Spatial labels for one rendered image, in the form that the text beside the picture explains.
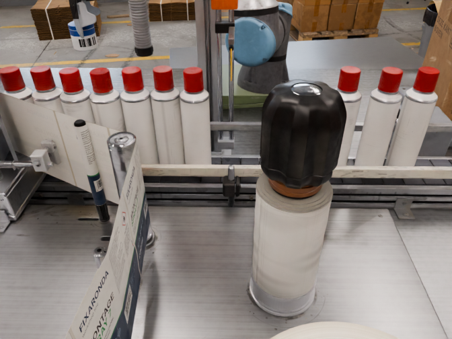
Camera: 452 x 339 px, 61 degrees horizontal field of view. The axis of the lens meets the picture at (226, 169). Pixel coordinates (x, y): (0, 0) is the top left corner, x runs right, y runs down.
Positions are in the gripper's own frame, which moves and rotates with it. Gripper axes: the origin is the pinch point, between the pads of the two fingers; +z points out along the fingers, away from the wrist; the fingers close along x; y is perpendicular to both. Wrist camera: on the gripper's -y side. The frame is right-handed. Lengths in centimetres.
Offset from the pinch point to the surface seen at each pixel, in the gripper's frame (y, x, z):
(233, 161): 36, -55, 12
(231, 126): 36, -54, 4
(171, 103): 25, -57, -3
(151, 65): 3, 232, 99
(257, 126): 41, -55, 4
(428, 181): 71, -67, 12
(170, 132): 24, -58, 2
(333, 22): 184, 261, 76
